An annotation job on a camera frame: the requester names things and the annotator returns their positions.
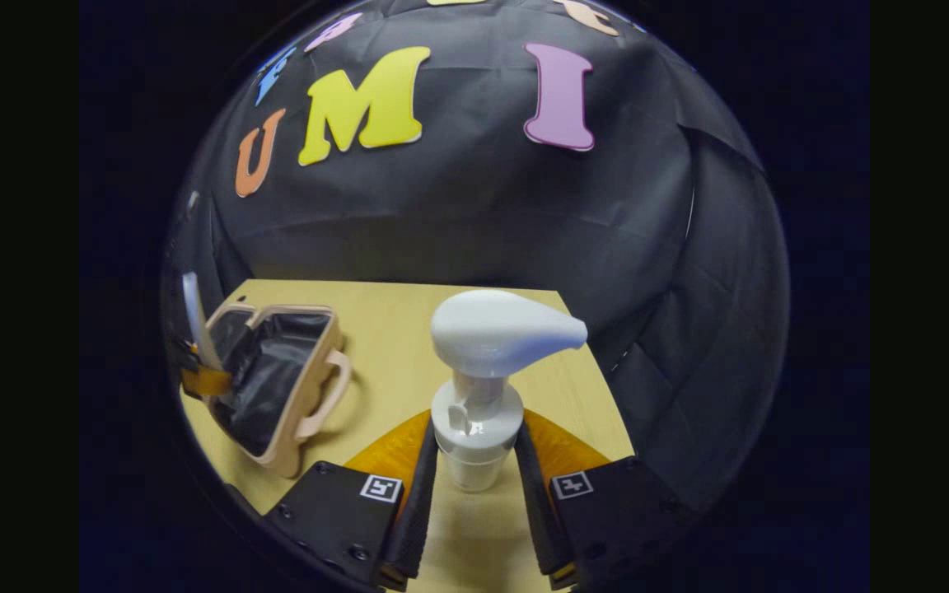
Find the white pump bottle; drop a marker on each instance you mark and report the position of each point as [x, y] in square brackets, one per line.
[483, 338]

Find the small beige suitcase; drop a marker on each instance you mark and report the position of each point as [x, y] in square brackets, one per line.
[277, 371]

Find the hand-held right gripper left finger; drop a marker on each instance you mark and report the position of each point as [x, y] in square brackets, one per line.
[417, 511]

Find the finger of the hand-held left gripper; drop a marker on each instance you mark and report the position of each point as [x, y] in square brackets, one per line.
[207, 383]

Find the white squeeze tube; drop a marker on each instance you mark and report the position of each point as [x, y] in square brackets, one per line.
[194, 317]

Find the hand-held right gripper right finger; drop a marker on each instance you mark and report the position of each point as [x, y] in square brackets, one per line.
[534, 511]

